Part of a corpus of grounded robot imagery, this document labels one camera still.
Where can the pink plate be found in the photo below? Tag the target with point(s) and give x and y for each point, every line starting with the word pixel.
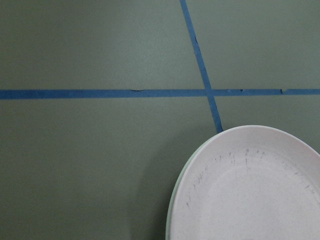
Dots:
pixel 250 183

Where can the cream plate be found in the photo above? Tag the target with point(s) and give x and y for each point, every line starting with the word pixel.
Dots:
pixel 176 186

